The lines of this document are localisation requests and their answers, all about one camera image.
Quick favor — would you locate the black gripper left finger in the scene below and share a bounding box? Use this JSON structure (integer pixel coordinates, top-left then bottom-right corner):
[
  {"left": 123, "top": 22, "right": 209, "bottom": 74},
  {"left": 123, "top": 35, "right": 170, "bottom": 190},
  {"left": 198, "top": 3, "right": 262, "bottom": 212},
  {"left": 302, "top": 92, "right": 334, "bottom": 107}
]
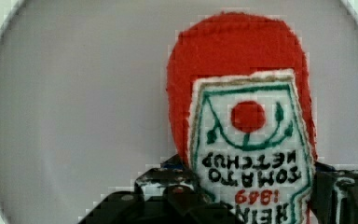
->
[{"left": 79, "top": 155, "right": 242, "bottom": 224}]

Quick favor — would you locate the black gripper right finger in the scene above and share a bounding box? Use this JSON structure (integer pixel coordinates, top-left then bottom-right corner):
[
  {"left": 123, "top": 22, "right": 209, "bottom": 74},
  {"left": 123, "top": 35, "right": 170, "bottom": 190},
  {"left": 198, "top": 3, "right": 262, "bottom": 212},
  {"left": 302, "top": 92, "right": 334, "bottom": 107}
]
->
[{"left": 310, "top": 162, "right": 358, "bottom": 224}]

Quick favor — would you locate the red plush ketchup bottle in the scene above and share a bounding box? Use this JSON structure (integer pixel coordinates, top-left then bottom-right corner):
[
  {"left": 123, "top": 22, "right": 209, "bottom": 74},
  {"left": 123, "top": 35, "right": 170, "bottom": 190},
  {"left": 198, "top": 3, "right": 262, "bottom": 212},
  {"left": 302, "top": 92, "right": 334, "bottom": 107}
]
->
[{"left": 167, "top": 12, "right": 317, "bottom": 224}]

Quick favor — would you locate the grey round plate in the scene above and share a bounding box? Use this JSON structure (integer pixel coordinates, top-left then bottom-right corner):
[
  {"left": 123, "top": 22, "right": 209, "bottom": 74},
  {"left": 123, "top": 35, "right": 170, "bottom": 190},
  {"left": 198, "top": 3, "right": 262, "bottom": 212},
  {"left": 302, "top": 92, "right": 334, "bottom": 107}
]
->
[{"left": 0, "top": 0, "right": 358, "bottom": 224}]

